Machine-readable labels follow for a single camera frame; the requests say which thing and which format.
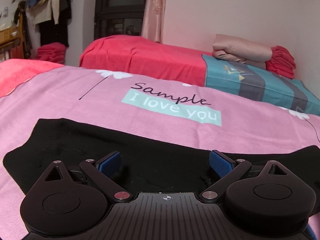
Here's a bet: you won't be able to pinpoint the black pants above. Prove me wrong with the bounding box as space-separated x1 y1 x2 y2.
3 117 320 201

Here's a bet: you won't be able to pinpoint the pink printed bed sheet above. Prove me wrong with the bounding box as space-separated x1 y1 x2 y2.
1 67 319 239

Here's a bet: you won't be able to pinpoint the hanging clothes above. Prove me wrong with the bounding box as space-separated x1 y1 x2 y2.
13 0 72 48

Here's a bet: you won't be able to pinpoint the pink curtain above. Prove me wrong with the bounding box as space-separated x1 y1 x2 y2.
141 0 167 43

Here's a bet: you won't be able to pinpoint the red folded cloth pile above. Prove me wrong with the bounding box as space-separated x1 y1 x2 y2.
33 42 67 64

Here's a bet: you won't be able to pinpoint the coral red blanket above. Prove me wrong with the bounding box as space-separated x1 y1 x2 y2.
0 59 64 98

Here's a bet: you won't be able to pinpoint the folded beige quilt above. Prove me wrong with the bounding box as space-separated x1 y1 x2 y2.
213 34 273 69

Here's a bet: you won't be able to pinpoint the folded red blanket stack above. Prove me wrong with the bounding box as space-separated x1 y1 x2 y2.
265 46 296 79

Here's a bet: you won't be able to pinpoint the dark window frame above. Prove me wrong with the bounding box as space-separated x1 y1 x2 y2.
94 0 146 40

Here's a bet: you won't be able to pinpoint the wooden shelf unit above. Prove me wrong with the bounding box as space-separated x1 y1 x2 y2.
1 15 27 62

